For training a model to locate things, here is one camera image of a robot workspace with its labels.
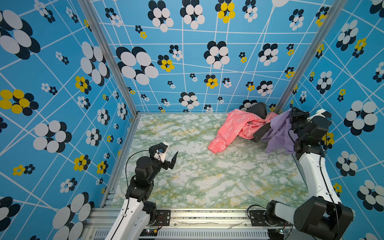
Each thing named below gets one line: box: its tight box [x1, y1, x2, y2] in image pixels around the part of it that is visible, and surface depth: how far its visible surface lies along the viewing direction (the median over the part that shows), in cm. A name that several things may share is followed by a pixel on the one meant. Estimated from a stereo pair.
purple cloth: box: [260, 108, 296, 153], surface depth 81 cm
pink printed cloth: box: [208, 109, 278, 154], surface depth 101 cm
